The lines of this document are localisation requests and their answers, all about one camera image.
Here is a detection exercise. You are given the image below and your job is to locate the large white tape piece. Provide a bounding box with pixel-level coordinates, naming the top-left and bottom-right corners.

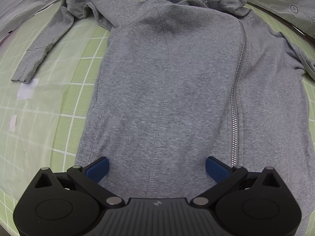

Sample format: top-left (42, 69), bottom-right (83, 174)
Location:
top-left (17, 78), bottom-right (39, 100)

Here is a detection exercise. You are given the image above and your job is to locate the grey zip hoodie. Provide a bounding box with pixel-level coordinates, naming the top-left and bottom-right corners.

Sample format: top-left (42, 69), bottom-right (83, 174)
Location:
top-left (12, 0), bottom-right (314, 235)

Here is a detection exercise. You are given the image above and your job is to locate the small white tape piece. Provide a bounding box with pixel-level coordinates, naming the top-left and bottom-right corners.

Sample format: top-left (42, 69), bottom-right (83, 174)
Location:
top-left (8, 114), bottom-right (17, 132)

